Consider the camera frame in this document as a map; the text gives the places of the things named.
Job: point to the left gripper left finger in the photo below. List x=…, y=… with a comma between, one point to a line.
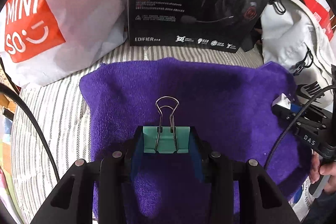
x=116, y=170

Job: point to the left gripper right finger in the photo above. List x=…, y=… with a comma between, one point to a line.
x=213, y=168

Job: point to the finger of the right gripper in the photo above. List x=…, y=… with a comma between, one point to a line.
x=294, y=108

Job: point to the green binder clip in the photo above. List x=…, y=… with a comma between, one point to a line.
x=166, y=139

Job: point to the white USB charger plug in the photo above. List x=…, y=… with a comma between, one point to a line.
x=282, y=101

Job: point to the person right hand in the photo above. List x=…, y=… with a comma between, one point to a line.
x=317, y=169

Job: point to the purple towel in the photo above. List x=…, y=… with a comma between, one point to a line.
x=229, y=106

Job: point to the newspaper sheet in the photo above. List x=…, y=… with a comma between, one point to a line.
x=302, y=201

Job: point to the white Nike waist bag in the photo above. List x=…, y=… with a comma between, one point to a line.
x=292, y=37

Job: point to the red white paper bag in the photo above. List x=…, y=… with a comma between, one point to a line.
x=321, y=15

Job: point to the white Miniso plastic bag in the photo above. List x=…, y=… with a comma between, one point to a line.
x=43, y=41

